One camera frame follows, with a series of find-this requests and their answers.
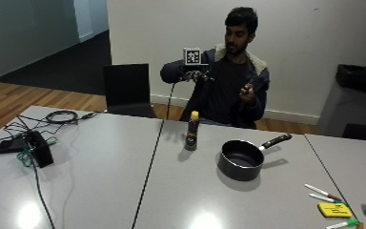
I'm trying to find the flat black adapter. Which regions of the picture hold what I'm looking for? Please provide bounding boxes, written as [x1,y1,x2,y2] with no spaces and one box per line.
[0,136,28,155]

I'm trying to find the black bin bag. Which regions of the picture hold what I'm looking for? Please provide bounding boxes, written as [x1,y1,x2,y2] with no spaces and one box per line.
[334,63,366,95]

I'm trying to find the yellow whiteboard eraser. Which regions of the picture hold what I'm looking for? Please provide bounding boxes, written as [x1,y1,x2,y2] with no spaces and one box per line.
[317,201,354,219]

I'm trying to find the white marker with green cap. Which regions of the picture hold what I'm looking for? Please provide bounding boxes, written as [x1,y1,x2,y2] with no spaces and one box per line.
[307,193,350,205]
[325,219,361,229]

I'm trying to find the dark chair back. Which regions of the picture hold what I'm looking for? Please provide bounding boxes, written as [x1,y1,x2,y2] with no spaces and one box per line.
[342,122,366,143]

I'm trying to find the grey bin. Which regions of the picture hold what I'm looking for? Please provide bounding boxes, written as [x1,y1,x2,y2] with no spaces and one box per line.
[317,80,366,138]

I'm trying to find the the person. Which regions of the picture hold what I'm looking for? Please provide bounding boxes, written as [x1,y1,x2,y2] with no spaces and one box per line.
[159,7,272,130]

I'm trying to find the black saucepan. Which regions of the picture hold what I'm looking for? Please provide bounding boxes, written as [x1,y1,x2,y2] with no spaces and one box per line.
[216,133,295,182]

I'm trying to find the white cube with black markers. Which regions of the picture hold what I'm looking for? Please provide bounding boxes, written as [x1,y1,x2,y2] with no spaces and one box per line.
[183,47,204,67]

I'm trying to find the coiled black cable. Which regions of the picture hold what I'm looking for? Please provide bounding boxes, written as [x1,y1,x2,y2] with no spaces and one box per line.
[43,109,100,125]

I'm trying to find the black box device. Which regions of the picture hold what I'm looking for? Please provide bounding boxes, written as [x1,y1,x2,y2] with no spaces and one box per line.
[22,130,56,169]

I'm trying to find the thin tangled black cable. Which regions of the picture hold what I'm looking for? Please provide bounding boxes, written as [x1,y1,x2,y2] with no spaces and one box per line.
[2,114,68,138]

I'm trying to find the dark bottle with yellow cap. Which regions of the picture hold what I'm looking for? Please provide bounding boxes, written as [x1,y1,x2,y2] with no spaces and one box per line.
[183,110,201,152]

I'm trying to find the black chair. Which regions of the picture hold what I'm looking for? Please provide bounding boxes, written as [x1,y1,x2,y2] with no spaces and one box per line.
[101,63,159,119]

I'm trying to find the long black cable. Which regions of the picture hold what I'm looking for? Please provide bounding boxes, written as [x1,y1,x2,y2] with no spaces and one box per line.
[30,157,58,229]

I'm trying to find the white marker with red cap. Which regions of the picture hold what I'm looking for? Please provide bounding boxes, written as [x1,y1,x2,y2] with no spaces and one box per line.
[303,183,346,202]

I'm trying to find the green cable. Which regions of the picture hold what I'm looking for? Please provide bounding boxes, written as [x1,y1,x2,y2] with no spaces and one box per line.
[15,135,60,169]

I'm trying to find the black cable from glove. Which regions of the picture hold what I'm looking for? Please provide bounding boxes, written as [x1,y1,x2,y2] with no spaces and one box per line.
[165,81,179,121]

